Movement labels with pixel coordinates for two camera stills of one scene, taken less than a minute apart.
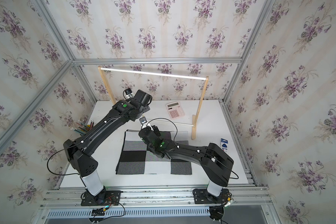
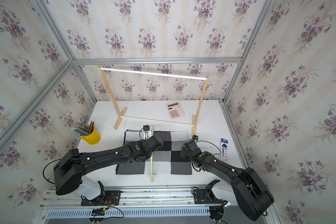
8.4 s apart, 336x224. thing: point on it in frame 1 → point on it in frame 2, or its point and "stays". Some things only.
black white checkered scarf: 136,158 stays
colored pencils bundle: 82,128 stays
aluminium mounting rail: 72,199 stays
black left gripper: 148,109 → 143,144
